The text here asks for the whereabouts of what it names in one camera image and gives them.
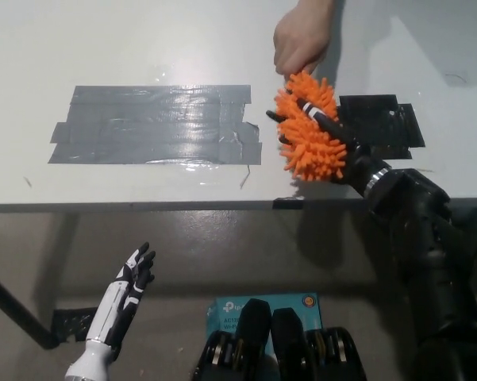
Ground teal router cardboard box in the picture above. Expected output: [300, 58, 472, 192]
[205, 292, 323, 358]

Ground black tape patch on table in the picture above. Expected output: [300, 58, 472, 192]
[336, 94, 426, 160]

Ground person bare hand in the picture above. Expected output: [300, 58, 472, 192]
[272, 0, 335, 77]

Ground orange microfibre duster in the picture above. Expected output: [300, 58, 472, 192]
[275, 69, 348, 184]

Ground black metal table leg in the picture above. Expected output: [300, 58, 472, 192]
[0, 264, 60, 351]

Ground grey duct tape patch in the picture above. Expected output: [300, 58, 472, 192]
[47, 84, 264, 166]

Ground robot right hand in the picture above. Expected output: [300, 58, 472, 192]
[266, 98, 390, 196]

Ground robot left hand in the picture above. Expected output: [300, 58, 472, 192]
[84, 242, 157, 356]

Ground small black tape strip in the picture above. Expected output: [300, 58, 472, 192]
[271, 197, 305, 211]

